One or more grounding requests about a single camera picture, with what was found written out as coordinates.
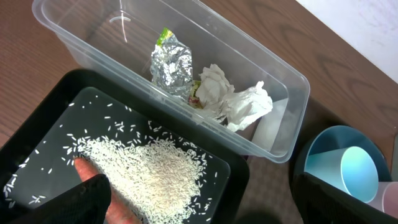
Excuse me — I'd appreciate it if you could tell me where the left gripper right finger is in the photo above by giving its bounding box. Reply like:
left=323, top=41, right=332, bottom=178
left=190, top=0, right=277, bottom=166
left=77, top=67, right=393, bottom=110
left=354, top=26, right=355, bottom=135
left=290, top=173, right=397, bottom=224

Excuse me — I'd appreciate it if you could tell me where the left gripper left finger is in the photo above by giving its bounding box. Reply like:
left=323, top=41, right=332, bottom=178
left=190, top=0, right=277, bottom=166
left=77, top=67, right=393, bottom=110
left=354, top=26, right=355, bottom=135
left=10, top=180, right=105, bottom=224

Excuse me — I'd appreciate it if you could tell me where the orange carrot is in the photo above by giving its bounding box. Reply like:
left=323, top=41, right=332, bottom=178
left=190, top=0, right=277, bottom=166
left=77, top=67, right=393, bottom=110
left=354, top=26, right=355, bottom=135
left=74, top=157, right=142, bottom=224

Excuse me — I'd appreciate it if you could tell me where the light blue cup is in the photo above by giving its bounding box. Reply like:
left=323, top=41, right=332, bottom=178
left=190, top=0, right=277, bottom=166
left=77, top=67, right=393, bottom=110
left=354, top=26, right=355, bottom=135
left=304, top=146, right=379, bottom=203

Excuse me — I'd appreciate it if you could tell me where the white rice pile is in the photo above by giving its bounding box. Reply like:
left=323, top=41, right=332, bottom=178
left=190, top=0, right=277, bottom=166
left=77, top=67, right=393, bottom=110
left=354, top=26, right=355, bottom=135
left=67, top=136, right=209, bottom=223

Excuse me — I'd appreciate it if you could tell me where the pink cup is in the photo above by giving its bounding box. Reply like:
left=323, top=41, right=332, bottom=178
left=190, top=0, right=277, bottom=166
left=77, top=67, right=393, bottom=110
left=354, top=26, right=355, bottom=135
left=368, top=182, right=398, bottom=218

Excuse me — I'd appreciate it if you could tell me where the white tissue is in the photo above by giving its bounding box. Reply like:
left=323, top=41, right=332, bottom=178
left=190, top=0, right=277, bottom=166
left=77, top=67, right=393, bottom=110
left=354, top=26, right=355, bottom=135
left=221, top=81, right=273, bottom=132
left=195, top=64, right=235, bottom=123

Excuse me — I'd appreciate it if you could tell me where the foil wrapper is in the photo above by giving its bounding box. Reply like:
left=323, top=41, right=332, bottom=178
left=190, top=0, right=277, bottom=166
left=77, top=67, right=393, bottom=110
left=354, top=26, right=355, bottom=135
left=150, top=27, right=202, bottom=108

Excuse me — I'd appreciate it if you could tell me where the dark blue plate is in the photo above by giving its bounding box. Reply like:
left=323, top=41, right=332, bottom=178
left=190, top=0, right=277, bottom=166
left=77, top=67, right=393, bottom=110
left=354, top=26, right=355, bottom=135
left=289, top=125, right=392, bottom=187

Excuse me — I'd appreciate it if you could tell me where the brown serving tray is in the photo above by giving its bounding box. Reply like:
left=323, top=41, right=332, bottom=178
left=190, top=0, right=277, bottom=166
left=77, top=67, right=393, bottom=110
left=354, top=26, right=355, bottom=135
left=234, top=98, right=346, bottom=224

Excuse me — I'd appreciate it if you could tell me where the black plastic tray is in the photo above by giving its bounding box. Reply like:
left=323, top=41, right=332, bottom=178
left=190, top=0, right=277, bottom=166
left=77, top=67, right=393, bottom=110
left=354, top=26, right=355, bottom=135
left=1, top=69, right=249, bottom=224

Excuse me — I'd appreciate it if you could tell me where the clear plastic bin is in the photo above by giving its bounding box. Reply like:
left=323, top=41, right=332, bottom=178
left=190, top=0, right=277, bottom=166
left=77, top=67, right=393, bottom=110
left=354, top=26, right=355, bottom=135
left=32, top=0, right=310, bottom=163

